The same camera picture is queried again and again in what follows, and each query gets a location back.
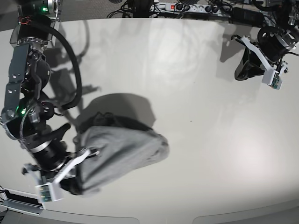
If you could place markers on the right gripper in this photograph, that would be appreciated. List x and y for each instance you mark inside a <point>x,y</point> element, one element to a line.
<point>51,155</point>

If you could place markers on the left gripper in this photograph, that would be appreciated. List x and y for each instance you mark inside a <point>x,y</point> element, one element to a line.
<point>273,42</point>

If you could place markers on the grey t-shirt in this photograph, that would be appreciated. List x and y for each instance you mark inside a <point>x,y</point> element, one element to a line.
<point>125,144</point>

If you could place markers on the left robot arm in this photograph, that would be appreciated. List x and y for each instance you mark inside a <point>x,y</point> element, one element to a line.
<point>286,16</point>

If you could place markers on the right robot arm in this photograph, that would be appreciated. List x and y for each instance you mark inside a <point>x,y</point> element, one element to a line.
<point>27,108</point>

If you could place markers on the black power adapter brick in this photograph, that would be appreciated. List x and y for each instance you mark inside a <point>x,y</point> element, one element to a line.
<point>245,16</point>

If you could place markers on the white power strip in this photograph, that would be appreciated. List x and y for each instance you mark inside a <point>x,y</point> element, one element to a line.
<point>181,8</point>

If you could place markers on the white cable grommet box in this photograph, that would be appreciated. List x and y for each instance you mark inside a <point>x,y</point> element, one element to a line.
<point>21,202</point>

